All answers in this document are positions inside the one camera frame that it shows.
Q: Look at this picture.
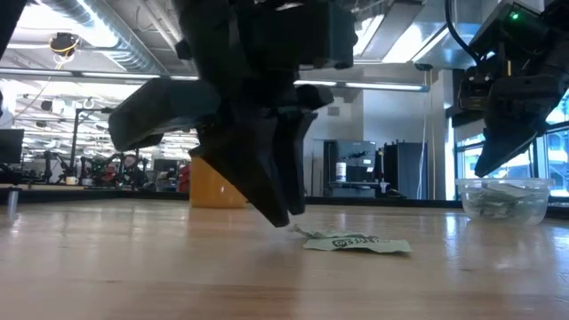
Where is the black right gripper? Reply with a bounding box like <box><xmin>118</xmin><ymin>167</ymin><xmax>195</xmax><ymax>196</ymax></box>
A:
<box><xmin>453</xmin><ymin>44</ymin><xmax>569</xmax><ymax>178</ymax></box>

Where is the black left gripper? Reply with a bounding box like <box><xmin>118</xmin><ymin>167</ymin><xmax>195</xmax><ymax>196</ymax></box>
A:
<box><xmin>108</xmin><ymin>66</ymin><xmax>334</xmax><ymax>228</ymax></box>

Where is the pale sweetener packet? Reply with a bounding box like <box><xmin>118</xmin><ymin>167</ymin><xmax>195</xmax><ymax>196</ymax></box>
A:
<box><xmin>288</xmin><ymin>224</ymin><xmax>379</xmax><ymax>240</ymax></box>

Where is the clear plastic bin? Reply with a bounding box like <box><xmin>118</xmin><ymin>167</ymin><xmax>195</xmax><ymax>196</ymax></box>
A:
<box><xmin>455</xmin><ymin>177</ymin><xmax>556</xmax><ymax>226</ymax></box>

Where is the yellow ceramic mug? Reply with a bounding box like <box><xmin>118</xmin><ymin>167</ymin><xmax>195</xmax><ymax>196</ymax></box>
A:
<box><xmin>189</xmin><ymin>155</ymin><xmax>248</xmax><ymax>209</ymax></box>

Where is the dark equipment rack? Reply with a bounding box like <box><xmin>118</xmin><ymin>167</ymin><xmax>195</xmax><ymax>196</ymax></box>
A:
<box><xmin>323</xmin><ymin>140</ymin><xmax>379</xmax><ymax>199</ymax></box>

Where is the red object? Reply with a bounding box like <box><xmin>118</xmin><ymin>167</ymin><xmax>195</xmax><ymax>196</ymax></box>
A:
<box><xmin>178</xmin><ymin>163</ymin><xmax>192</xmax><ymax>193</ymax></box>

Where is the green white truvia packet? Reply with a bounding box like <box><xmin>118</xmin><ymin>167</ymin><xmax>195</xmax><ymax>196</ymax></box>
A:
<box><xmin>469</xmin><ymin>184</ymin><xmax>541</xmax><ymax>221</ymax></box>

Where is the pale green stevia packet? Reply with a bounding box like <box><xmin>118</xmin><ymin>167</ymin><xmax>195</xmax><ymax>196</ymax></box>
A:
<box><xmin>303</xmin><ymin>236</ymin><xmax>413</xmax><ymax>254</ymax></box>

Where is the dark tall cabinet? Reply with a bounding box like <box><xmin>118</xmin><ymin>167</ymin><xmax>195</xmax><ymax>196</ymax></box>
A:
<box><xmin>382</xmin><ymin>140</ymin><xmax>429</xmax><ymax>200</ymax></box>

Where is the person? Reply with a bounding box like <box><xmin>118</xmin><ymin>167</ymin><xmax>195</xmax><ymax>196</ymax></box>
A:
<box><xmin>118</xmin><ymin>153</ymin><xmax>147</xmax><ymax>188</ymax></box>

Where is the long ceiling light bar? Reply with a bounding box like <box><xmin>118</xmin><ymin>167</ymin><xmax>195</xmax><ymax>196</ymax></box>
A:
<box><xmin>0</xmin><ymin>67</ymin><xmax>431</xmax><ymax>93</ymax></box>

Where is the black monitor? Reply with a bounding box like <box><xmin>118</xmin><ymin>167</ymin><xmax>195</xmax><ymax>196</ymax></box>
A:
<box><xmin>0</xmin><ymin>128</ymin><xmax>25</xmax><ymax>164</ymax></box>

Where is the black window frame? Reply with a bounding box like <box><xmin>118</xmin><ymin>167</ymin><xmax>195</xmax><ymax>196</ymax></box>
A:
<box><xmin>453</xmin><ymin>88</ymin><xmax>569</xmax><ymax>199</ymax></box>

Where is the white hanging cable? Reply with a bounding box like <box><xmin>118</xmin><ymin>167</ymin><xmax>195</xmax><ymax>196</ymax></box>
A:
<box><xmin>416</xmin><ymin>73</ymin><xmax>428</xmax><ymax>200</ymax></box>

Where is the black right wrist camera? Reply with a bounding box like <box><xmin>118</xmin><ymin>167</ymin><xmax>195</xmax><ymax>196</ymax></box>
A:
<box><xmin>469</xmin><ymin>0</ymin><xmax>555</xmax><ymax>61</ymax></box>

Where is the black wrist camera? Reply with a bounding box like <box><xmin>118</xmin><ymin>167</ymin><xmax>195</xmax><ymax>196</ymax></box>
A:
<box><xmin>469</xmin><ymin>0</ymin><xmax>555</xmax><ymax>61</ymax></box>
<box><xmin>239</xmin><ymin>0</ymin><xmax>359</xmax><ymax>71</ymax></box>

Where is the silver ceiling duct box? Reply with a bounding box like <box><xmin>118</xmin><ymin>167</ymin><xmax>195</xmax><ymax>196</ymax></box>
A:
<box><xmin>381</xmin><ymin>0</ymin><xmax>490</xmax><ymax>71</ymax></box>

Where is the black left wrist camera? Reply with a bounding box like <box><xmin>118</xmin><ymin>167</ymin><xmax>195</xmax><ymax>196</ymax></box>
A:
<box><xmin>239</xmin><ymin>0</ymin><xmax>359</xmax><ymax>71</ymax></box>

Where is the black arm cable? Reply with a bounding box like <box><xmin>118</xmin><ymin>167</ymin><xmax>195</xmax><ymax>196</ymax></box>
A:
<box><xmin>444</xmin><ymin>0</ymin><xmax>485</xmax><ymax>66</ymax></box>

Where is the silver round air duct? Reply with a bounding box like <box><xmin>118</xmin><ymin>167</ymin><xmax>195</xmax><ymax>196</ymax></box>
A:
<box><xmin>39</xmin><ymin>0</ymin><xmax>196</xmax><ymax>121</ymax></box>

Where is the black camera rig frame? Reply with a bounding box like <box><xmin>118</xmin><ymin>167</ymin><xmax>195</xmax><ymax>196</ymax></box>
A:
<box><xmin>68</xmin><ymin>108</ymin><xmax>144</xmax><ymax>177</ymax></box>

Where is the black ceiling cable reel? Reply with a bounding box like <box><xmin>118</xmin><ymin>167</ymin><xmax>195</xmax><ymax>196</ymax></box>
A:
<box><xmin>48</xmin><ymin>31</ymin><xmax>81</xmax><ymax>58</ymax></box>

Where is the black diagonal frame strut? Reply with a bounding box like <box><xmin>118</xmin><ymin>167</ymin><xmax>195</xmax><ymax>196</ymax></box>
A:
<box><xmin>0</xmin><ymin>0</ymin><xmax>28</xmax><ymax>59</ymax></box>

